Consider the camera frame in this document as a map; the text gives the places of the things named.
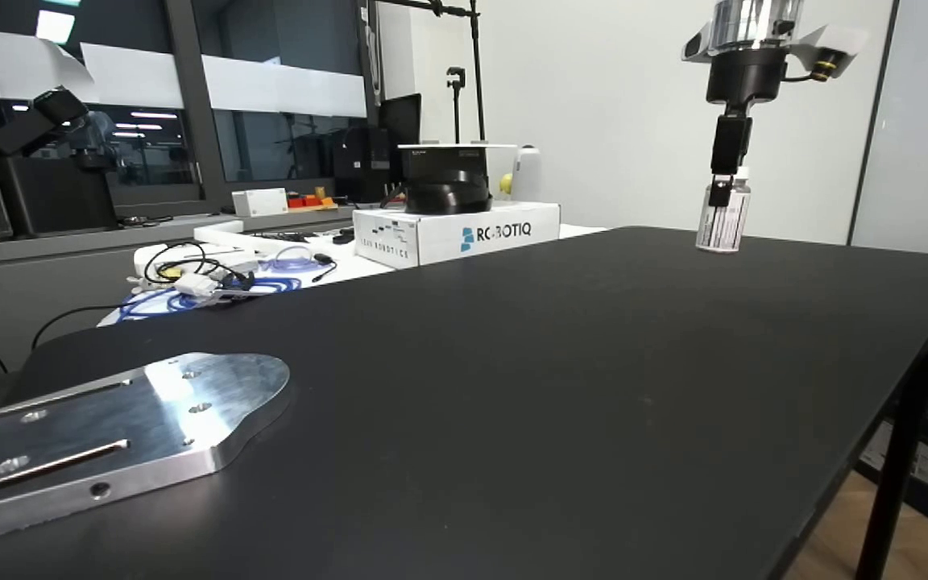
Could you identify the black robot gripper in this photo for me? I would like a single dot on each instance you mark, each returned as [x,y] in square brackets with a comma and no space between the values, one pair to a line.
[745,77]

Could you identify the small white container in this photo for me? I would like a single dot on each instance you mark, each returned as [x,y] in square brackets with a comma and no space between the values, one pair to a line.
[527,171]

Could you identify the black stand pole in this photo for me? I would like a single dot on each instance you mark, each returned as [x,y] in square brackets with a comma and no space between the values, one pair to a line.
[456,102]

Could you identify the white cardboard box blue print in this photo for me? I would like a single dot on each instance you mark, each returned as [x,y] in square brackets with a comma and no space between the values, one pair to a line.
[453,232]

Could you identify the black computer monitor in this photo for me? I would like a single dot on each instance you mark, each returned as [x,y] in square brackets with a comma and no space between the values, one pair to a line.
[401,121]

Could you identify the black table leg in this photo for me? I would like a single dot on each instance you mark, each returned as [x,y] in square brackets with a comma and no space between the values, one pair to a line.
[889,484]

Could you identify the black box-shaped device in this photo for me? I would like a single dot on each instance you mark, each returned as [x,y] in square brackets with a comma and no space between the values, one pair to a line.
[358,162]

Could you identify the orange red small item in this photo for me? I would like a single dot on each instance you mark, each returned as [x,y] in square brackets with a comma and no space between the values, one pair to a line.
[311,201]

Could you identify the small white box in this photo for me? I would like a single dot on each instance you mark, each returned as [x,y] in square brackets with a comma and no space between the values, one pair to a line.
[260,201]

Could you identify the dark metal pillar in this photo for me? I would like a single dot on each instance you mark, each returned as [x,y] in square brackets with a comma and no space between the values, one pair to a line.
[198,102]

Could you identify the blue white paper sheet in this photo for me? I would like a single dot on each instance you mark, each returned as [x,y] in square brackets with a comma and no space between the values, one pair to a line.
[151,304]

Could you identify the shiny metal mounting plate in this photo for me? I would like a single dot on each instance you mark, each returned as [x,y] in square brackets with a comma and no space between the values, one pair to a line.
[112,423]

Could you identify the black camera on stand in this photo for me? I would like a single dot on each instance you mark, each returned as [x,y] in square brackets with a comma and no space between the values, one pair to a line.
[40,119]

